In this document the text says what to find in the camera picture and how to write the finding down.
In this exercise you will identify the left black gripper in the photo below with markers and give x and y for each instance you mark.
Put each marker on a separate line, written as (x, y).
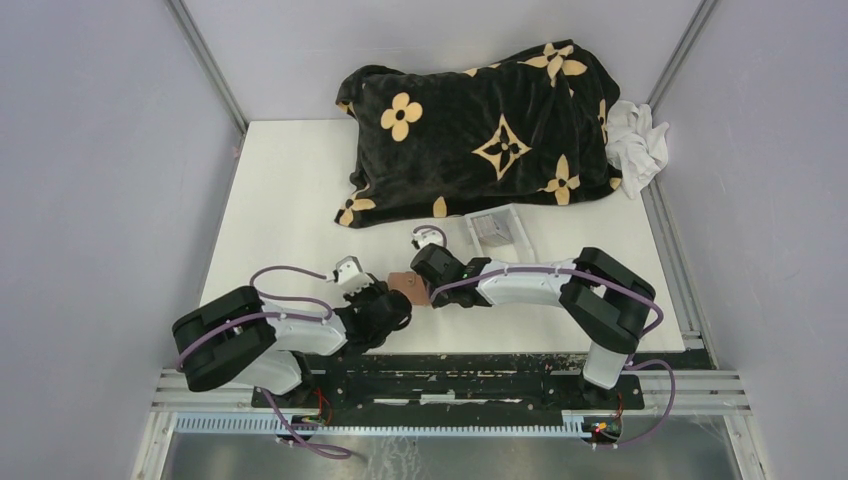
(376, 286)

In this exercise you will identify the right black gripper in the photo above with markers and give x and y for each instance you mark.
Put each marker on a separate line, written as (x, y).
(439, 301)

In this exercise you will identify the tan leather card holder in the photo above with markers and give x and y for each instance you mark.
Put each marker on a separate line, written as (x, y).
(412, 286)

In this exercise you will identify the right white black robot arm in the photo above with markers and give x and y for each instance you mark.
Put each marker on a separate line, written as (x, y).
(613, 305)

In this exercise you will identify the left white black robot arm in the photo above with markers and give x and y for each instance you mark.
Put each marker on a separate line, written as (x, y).
(240, 338)

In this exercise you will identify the stack of credit cards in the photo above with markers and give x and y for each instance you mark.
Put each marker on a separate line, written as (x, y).
(491, 230)

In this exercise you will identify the white plastic card tray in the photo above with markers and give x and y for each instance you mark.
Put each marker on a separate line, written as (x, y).
(519, 251)

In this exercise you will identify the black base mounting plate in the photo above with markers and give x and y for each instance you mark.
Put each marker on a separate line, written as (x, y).
(463, 390)

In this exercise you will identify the black floral plush blanket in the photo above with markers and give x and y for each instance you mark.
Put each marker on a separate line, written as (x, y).
(528, 129)

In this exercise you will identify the white crumpled cloth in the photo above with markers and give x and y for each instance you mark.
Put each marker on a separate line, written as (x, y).
(636, 146)

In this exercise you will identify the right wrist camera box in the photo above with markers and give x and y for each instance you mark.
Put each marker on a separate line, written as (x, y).
(424, 235)

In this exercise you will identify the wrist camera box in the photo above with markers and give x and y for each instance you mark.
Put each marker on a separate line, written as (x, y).
(424, 235)
(350, 276)

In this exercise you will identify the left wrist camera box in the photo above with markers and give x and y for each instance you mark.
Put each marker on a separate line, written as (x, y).
(350, 276)

